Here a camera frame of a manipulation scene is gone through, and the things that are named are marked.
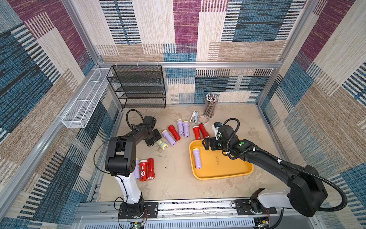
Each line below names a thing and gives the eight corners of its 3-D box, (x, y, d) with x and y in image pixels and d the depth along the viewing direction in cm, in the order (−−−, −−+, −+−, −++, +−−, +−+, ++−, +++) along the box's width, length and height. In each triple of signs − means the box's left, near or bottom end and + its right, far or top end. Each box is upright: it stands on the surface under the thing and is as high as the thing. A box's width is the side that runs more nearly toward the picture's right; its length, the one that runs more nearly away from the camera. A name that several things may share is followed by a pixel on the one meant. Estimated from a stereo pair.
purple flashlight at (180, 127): (179, 136, 103) (178, 133, 101) (176, 122, 112) (176, 119, 109) (184, 135, 104) (184, 132, 101) (182, 121, 112) (182, 118, 109)
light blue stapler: (190, 122, 112) (190, 120, 110) (192, 112, 118) (193, 110, 116) (196, 123, 111) (196, 121, 109) (199, 113, 117) (199, 111, 115)
